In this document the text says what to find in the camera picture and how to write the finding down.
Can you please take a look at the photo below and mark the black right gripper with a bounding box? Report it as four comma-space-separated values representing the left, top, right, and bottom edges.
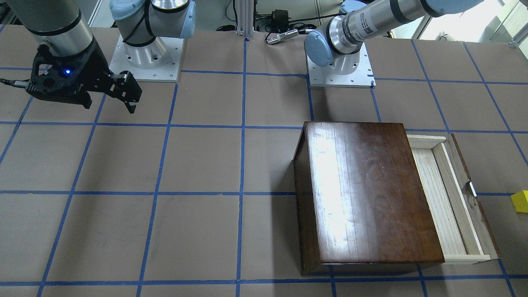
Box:
81, 38, 143, 113

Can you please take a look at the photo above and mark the dark wooden drawer box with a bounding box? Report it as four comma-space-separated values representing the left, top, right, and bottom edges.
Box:
292, 121, 500, 275

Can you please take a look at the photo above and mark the white drawer handle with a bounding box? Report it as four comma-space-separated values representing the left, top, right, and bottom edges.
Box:
465, 181, 478, 197

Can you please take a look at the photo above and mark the yellow block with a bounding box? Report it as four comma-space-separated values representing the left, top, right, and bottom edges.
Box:
510, 190, 528, 214

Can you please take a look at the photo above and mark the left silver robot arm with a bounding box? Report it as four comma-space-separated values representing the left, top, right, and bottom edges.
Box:
304, 0, 481, 66

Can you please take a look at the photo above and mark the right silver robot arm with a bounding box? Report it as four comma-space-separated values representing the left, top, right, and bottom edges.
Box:
1, 0, 196, 113

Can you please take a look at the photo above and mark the silver cylindrical tool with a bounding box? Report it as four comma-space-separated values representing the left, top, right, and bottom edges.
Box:
265, 29, 299, 45

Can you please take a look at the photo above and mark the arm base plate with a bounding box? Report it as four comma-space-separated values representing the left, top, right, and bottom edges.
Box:
306, 43, 377, 88
109, 36, 186, 83

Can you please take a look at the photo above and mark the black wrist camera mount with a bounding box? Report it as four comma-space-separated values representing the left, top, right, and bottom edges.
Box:
25, 44, 92, 109

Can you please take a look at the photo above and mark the aluminium frame post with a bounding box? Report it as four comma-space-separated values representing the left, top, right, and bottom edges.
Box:
233, 0, 255, 41

